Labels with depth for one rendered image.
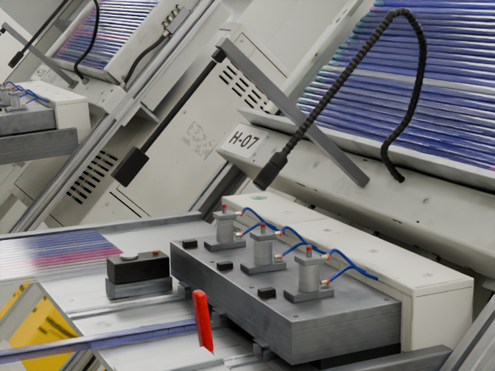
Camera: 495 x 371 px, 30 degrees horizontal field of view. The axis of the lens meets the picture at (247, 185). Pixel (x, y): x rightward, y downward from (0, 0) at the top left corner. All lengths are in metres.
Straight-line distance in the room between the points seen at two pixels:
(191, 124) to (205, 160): 0.10
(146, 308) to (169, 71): 1.24
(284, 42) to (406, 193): 3.28
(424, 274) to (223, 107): 1.45
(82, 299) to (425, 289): 0.45
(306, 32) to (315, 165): 3.14
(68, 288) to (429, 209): 0.48
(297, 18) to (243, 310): 3.47
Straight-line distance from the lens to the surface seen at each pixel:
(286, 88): 1.49
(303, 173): 1.36
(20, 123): 2.29
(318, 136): 1.18
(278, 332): 0.97
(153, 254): 1.22
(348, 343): 0.98
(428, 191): 1.14
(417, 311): 0.99
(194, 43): 2.35
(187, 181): 2.40
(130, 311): 1.16
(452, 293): 1.02
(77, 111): 2.30
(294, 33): 4.44
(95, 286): 1.25
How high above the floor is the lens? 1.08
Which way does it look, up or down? 8 degrees up
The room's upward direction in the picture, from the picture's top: 38 degrees clockwise
